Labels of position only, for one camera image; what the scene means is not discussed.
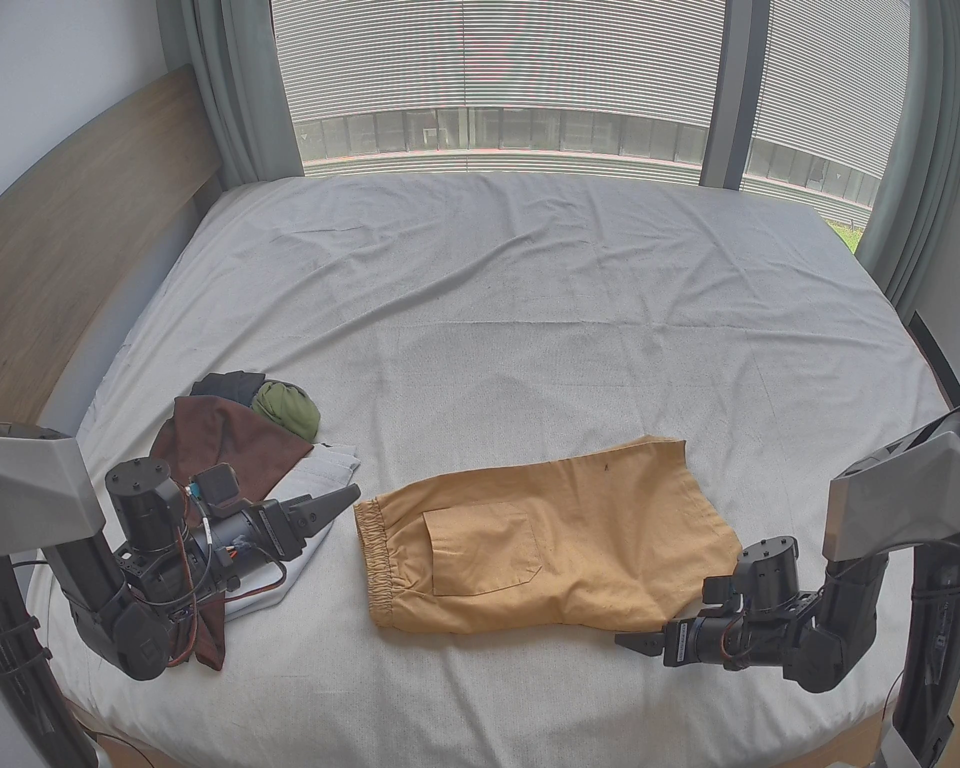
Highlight black garment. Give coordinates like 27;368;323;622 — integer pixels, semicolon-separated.
189;369;265;411

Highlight tan shorts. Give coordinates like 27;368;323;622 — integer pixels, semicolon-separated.
352;435;744;636

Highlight window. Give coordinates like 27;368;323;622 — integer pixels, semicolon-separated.
270;0;912;213

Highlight white garment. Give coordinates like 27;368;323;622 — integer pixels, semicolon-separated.
225;442;363;624

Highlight green garment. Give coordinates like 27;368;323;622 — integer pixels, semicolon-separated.
249;380;323;442

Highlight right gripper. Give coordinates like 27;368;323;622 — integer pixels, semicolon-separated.
614;611;727;670

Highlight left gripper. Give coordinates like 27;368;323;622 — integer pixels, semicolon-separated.
201;483;363;591

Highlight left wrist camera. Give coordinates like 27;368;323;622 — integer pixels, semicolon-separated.
191;463;243;523

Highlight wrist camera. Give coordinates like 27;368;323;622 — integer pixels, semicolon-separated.
702;574;745;610
191;463;243;523

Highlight blue-green curtain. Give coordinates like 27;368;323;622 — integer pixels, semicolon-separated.
855;0;960;325
156;0;306;190

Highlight bed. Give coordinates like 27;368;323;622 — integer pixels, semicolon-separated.
0;63;960;768

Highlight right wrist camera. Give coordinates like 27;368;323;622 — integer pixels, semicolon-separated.
702;574;745;610

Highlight brown garment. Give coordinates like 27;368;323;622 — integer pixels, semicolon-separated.
148;395;316;672

